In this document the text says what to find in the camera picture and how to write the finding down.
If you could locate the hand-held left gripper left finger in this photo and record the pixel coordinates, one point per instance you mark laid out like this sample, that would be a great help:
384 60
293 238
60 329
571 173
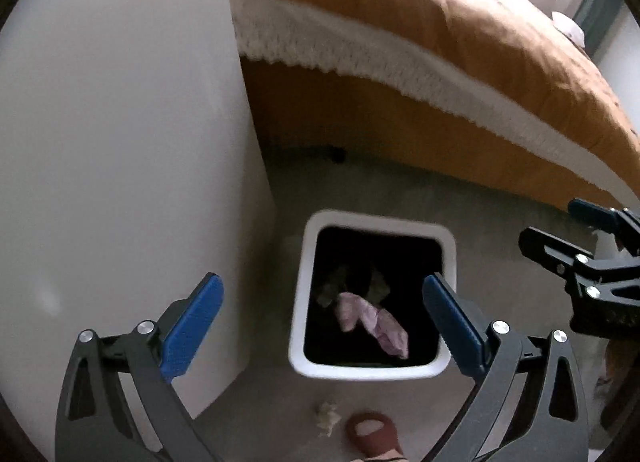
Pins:
192 327

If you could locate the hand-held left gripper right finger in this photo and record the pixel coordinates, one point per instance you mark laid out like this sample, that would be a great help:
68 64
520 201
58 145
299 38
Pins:
452 327

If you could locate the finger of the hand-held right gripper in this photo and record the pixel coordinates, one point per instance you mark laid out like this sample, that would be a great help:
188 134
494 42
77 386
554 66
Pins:
550 247
590 213

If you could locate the white square trash bin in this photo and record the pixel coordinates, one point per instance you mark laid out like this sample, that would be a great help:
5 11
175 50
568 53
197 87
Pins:
299 312

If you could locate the pink crumpled cloth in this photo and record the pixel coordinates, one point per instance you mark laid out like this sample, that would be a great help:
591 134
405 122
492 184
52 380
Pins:
372 324

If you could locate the brown slipper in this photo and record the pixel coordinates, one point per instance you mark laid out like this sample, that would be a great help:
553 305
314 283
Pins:
372 434

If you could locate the white crumpled tissue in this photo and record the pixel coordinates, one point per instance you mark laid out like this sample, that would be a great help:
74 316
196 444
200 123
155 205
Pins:
327 417

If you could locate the small white pillow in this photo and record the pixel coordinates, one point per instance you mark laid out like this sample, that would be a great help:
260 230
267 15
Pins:
567 24

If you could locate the orange bed base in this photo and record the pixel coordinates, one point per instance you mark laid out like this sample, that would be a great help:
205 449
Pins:
400 126

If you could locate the white cabinet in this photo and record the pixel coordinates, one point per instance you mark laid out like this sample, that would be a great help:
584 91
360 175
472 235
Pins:
125 141

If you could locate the black bed foot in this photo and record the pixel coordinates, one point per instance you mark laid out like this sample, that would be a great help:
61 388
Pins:
339 154

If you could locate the teal curtain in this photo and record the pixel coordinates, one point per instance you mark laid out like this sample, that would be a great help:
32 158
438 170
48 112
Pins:
597 6

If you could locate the orange blanket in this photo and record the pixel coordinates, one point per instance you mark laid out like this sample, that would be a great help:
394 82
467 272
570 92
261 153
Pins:
425 6

